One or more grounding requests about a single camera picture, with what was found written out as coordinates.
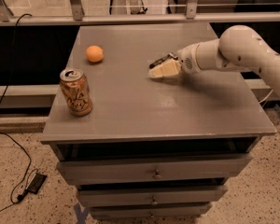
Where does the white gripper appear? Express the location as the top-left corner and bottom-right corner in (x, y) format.
(148, 44), (200, 78)

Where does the black cable on floor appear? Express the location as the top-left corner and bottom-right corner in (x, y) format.
(0, 13), (39, 218)

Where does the top grey drawer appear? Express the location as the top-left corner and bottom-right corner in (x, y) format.
(57, 154), (252, 186)

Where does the black power adapter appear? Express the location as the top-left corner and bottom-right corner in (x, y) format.
(25, 173), (47, 194)

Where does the orange fruit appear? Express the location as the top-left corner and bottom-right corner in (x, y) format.
(86, 46), (104, 63)

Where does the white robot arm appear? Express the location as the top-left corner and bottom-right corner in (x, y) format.
(148, 25), (280, 97)

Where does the bottom grey drawer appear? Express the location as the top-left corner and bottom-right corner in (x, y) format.
(91, 203), (212, 219)

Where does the orange LaCroix can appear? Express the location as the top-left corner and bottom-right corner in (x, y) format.
(60, 67), (93, 117)

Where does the metal window railing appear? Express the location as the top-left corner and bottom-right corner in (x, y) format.
(0, 0), (280, 26)

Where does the middle grey drawer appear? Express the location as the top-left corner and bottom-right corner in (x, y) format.
(77, 186), (228, 207)

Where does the grey drawer cabinet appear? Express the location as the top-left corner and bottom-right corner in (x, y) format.
(40, 22), (277, 220)

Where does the grey drawer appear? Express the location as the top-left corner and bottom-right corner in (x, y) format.
(77, 186), (228, 207)
(91, 203), (212, 219)
(57, 154), (252, 186)

